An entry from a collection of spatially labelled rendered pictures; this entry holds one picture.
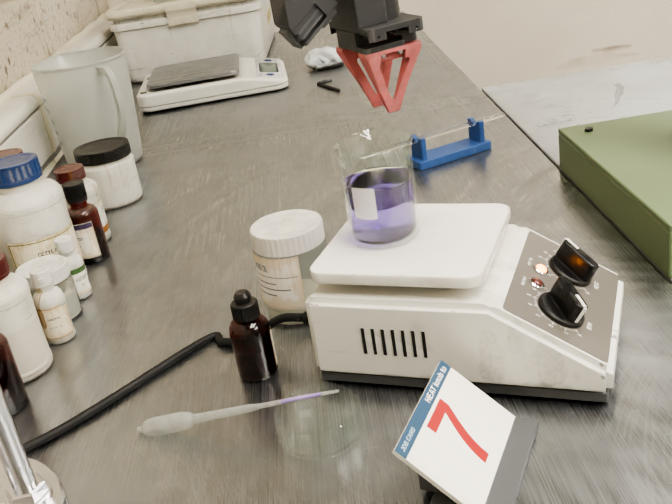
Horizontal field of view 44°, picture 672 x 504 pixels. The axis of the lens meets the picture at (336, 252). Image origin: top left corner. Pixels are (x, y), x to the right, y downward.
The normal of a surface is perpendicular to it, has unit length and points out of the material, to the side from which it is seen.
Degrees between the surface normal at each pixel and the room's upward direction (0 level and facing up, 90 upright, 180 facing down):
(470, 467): 40
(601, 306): 30
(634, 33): 90
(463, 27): 90
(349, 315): 90
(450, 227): 0
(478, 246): 0
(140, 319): 0
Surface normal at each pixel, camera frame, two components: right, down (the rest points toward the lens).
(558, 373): -0.34, 0.44
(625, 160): -0.15, -0.90
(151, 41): 0.01, 0.47
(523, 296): 0.33, -0.77
